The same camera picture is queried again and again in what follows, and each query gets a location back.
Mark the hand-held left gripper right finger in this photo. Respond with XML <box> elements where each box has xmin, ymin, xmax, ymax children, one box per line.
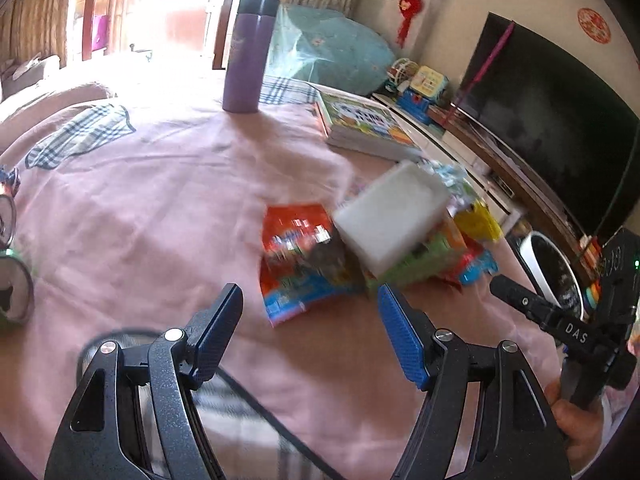
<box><xmin>377</xmin><ymin>284</ymin><xmax>573</xmax><ymax>480</ymax></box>

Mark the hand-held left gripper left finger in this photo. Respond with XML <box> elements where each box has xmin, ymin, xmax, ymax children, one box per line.
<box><xmin>45</xmin><ymin>283</ymin><xmax>244</xmax><ymax>480</ymax></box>

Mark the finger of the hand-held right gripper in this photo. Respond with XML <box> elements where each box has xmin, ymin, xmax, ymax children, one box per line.
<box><xmin>489</xmin><ymin>276</ymin><xmax>608</xmax><ymax>357</ymax></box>

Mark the white bin with black liner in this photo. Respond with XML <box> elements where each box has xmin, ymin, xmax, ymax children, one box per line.
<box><xmin>517</xmin><ymin>231</ymin><xmax>586</xmax><ymax>321</ymax></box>

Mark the blue snack packet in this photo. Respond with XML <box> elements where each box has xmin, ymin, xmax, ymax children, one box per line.
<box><xmin>440</xmin><ymin>250</ymin><xmax>501</xmax><ymax>288</ymax></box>

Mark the red snack packet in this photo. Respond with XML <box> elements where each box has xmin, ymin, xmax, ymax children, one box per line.
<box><xmin>260</xmin><ymin>203</ymin><xmax>366</xmax><ymax>328</ymax></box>

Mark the white foam block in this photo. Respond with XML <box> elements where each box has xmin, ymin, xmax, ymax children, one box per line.
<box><xmin>332</xmin><ymin>161</ymin><xmax>451</xmax><ymax>278</ymax></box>

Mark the person's right hand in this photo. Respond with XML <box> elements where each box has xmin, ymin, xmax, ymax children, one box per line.
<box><xmin>544</xmin><ymin>379</ymin><xmax>608</xmax><ymax>462</ymax></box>

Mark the green snack packet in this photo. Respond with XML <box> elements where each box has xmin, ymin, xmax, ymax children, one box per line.
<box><xmin>367</xmin><ymin>220</ymin><xmax>468</xmax><ymax>293</ymax></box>

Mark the black television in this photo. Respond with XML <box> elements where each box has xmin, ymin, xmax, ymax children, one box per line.
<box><xmin>457</xmin><ymin>11</ymin><xmax>640</xmax><ymax>241</ymax></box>

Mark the pink stick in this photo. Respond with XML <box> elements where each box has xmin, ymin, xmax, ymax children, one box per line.
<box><xmin>450</xmin><ymin>21</ymin><xmax>516</xmax><ymax>116</ymax></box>

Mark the yellow and blue toy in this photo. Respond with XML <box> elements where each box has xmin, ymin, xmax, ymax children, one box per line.
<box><xmin>410</xmin><ymin>66</ymin><xmax>448</xmax><ymax>101</ymax></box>

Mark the white cage ball toy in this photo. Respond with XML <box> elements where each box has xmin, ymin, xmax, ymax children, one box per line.
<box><xmin>387</xmin><ymin>57</ymin><xmax>418</xmax><ymax>86</ymax></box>

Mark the red round paper cutting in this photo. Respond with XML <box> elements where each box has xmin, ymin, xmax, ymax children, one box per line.
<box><xmin>577</xmin><ymin>7</ymin><xmax>612</xmax><ymax>43</ymax></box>

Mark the purple thermos bottle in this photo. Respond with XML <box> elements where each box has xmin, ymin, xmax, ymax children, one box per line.
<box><xmin>221</xmin><ymin>0</ymin><xmax>280</xmax><ymax>114</ymax></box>

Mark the teal floral dust cover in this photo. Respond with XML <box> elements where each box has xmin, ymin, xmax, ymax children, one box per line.
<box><xmin>262</xmin><ymin>4</ymin><xmax>398</xmax><ymax>96</ymax></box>

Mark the red hanging knot decoration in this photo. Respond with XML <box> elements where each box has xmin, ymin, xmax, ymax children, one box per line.
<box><xmin>396</xmin><ymin>0</ymin><xmax>436</xmax><ymax>48</ymax></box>

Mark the beige cushion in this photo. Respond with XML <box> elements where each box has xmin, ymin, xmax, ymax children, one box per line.
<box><xmin>0</xmin><ymin>55</ymin><xmax>61</xmax><ymax>106</ymax></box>

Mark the magenta storage box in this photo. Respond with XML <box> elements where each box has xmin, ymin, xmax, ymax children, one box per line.
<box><xmin>91</xmin><ymin>15</ymin><xmax>108</xmax><ymax>53</ymax></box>

